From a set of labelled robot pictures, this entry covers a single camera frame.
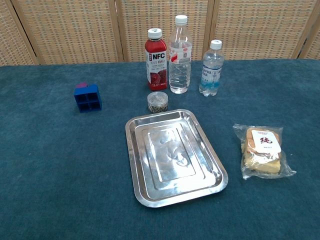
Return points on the silver rectangular metal tray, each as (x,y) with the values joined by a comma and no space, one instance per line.
(175,157)

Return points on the tall clear water bottle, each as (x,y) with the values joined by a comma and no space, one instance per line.
(180,57)

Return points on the red NFC juice bottle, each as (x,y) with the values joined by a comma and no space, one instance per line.
(156,62)

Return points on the clear round jar of clips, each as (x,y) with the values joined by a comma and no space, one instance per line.
(157,102)

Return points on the woven bamboo folding screen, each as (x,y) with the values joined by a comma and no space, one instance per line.
(75,30)

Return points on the teal tablecloth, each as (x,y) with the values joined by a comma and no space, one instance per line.
(62,162)

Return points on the small purple block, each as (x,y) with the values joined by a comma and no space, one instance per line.
(82,85)

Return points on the small blue-label water bottle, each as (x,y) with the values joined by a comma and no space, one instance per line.
(211,70)

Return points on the blue plastic grid block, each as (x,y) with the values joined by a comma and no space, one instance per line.
(88,98)

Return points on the packaged pastry snack bag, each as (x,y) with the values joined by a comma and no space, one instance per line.
(262,152)

